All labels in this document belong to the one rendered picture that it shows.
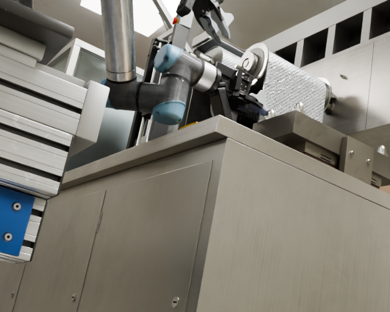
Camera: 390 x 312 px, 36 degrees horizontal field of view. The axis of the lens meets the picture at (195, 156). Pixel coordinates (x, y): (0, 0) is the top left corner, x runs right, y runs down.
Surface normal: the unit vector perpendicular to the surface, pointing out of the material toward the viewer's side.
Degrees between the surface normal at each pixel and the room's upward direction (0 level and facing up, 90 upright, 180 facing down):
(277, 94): 90
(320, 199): 90
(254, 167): 90
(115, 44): 140
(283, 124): 90
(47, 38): 180
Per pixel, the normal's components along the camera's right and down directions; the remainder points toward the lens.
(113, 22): -0.15, 0.50
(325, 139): 0.57, -0.17
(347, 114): -0.80, -0.33
